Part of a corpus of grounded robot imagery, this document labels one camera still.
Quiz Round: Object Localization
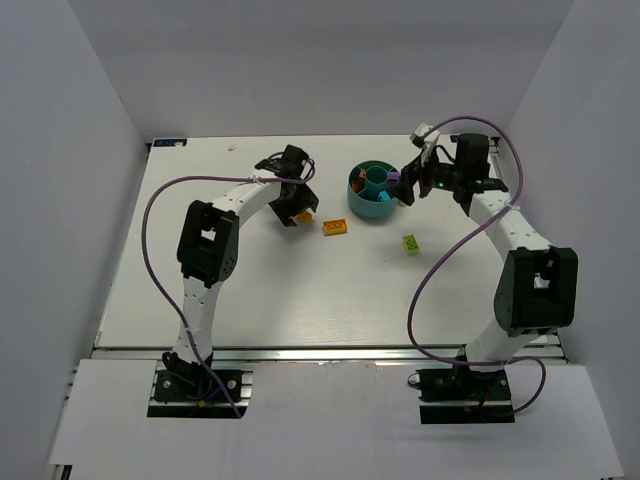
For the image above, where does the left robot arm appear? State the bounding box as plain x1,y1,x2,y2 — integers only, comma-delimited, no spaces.
163,145,319,399

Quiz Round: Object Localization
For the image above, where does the left dark blue table label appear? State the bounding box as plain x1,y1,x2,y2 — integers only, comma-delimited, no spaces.
152,138,187,148

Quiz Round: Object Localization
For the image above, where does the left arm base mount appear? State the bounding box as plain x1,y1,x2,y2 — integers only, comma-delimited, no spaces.
147,367,253,420

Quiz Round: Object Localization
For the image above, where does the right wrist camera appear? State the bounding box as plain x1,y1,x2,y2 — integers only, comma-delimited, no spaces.
410,123,440,164

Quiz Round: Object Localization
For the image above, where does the small yellow lego brick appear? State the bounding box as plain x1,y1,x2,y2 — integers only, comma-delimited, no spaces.
296,210,313,225

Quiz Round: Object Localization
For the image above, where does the long orange yellow lego brick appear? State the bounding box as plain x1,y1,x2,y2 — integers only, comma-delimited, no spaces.
322,219,348,236

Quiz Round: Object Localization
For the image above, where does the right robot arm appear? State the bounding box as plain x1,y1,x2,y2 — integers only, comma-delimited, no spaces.
392,132,578,372

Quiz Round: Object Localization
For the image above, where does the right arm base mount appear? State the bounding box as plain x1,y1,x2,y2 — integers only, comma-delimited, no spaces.
407,365,515,425

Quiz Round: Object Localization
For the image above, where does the teal round divided container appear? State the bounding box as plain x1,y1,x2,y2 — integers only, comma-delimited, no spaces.
347,160,399,220

